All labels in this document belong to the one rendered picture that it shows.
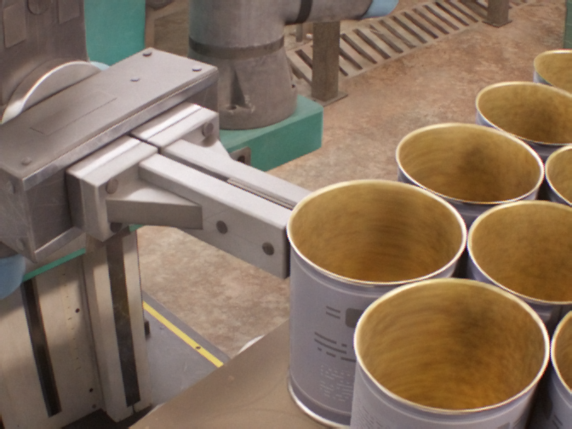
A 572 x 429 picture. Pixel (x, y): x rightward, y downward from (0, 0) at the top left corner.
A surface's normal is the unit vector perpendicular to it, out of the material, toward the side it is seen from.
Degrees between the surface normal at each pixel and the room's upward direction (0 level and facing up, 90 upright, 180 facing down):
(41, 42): 90
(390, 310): 91
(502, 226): 91
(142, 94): 2
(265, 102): 73
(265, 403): 2
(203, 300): 0
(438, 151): 91
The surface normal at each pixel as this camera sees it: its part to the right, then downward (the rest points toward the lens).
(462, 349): -0.34, 0.53
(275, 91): 0.68, 0.12
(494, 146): -0.58, 0.46
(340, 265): 0.37, 0.52
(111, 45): 0.68, 0.40
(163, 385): 0.02, -0.84
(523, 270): -0.01, 0.56
